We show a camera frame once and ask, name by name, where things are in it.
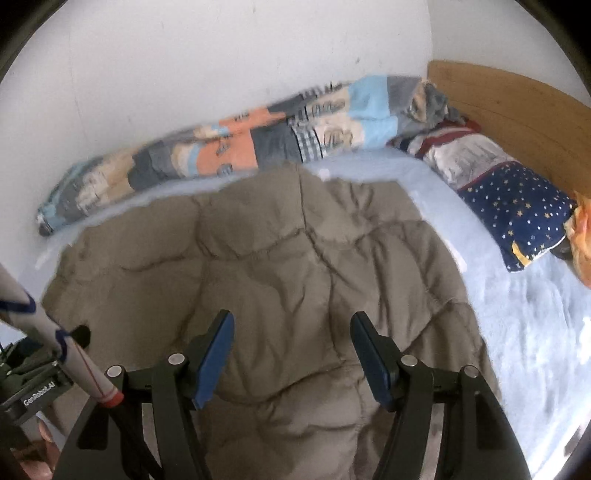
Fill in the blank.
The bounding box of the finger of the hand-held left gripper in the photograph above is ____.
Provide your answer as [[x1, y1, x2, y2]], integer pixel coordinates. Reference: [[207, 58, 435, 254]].
[[62, 325, 92, 348]]

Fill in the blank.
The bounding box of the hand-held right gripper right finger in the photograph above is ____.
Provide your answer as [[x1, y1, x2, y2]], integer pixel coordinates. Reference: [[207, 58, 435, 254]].
[[350, 311, 532, 480]]

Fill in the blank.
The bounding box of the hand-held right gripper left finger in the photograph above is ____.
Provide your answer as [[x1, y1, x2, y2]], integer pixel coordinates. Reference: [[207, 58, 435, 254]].
[[60, 309, 235, 480]]

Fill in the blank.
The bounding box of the olive hooded puffer jacket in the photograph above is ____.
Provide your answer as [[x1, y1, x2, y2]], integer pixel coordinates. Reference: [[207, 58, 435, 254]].
[[41, 162, 502, 480]]

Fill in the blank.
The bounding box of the person's left hand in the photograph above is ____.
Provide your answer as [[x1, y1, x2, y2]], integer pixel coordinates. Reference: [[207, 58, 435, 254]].
[[11, 408, 68, 480]]

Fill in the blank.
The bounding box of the light blue bed sheet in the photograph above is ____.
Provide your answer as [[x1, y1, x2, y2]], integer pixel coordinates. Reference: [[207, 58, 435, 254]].
[[34, 152, 591, 476]]

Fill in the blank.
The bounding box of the star and stripe pillow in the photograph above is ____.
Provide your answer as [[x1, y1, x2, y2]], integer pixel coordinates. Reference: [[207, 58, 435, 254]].
[[388, 117, 578, 273]]

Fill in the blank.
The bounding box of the patchwork cartoon blanket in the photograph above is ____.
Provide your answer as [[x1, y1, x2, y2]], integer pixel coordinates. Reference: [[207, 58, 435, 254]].
[[37, 75, 467, 237]]

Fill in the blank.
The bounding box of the orange cloth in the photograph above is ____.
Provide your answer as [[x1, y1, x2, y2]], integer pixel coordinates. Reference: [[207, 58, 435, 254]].
[[564, 191, 591, 289]]

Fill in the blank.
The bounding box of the wooden headboard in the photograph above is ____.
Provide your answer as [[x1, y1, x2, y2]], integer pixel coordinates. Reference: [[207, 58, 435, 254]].
[[427, 60, 591, 204]]

